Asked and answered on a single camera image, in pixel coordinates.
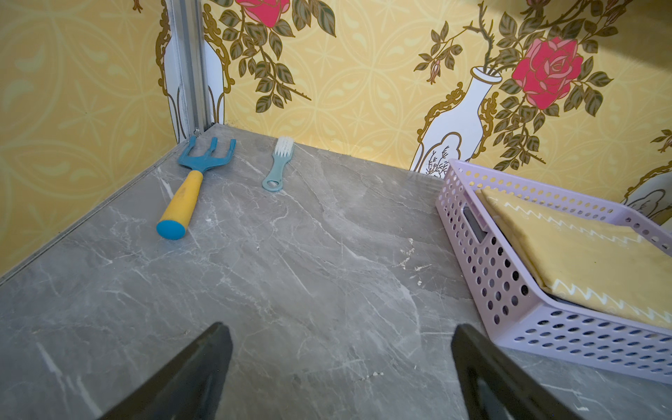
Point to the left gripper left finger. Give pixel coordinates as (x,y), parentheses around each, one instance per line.
(188,387)

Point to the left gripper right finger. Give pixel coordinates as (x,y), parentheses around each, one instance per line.
(494,387)

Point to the lilac plastic basket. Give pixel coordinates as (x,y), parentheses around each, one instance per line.
(515,311)

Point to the light blue small brush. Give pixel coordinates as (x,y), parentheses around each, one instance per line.
(282,155)

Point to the blue yellow garden fork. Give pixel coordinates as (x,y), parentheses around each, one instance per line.
(175,220)

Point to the tan pillowcase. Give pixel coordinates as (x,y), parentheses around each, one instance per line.
(604,267)

